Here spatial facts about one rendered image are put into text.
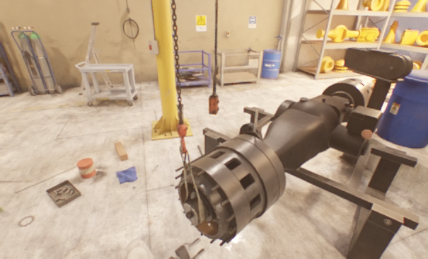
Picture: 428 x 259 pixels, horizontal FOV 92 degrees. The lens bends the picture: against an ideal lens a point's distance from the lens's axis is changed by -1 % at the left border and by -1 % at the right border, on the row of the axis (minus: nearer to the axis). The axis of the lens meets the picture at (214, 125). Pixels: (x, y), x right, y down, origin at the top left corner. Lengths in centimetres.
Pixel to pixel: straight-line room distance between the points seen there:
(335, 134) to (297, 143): 53
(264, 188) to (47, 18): 667
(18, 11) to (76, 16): 124
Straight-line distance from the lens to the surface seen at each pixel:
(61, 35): 712
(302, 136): 188
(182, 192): 150
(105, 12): 688
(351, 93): 330
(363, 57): 339
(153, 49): 341
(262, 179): 135
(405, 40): 959
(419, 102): 340
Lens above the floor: 190
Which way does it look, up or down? 28 degrees down
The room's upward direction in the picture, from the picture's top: 1 degrees clockwise
